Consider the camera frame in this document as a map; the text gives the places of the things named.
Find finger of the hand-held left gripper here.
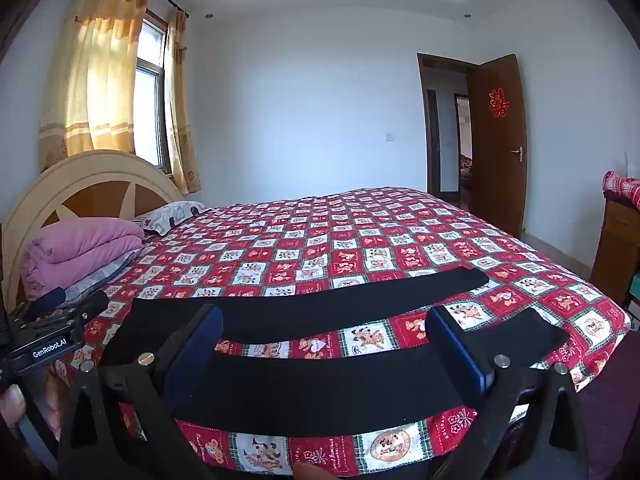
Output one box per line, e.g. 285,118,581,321
20,287,67,317
62,290,110,326

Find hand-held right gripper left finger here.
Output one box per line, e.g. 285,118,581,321
57,304,225,480

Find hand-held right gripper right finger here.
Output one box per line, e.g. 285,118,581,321
425,305,591,480

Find black pants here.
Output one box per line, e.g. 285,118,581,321
100,268,571,436

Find person's left hand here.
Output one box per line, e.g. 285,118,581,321
0,382,28,418

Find folded grey blanket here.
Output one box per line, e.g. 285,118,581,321
60,247,143,301

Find folded pink quilt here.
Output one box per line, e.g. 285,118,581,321
20,222,146,301

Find patterned white pillow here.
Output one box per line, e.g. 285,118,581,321
135,201,207,237

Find cream wooden bed headboard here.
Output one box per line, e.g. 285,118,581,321
1,150,186,301

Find red printed bed sheet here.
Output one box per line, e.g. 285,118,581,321
45,187,632,478

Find stacked boxes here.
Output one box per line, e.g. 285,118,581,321
625,270,640,331

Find brown wooden door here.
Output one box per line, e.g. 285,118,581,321
472,54,528,241

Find wooden cabinet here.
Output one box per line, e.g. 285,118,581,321
590,197,640,306

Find narrow yellow curtain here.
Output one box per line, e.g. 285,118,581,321
164,7,202,195

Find wide yellow curtain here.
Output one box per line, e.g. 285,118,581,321
39,0,151,173

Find window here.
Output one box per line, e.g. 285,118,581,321
132,10,171,173

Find red plaid cloth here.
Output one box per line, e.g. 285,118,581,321
601,170,640,208

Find red paper door decoration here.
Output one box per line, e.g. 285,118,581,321
487,87,512,118

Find brown door frame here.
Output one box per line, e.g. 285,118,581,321
416,53,481,201

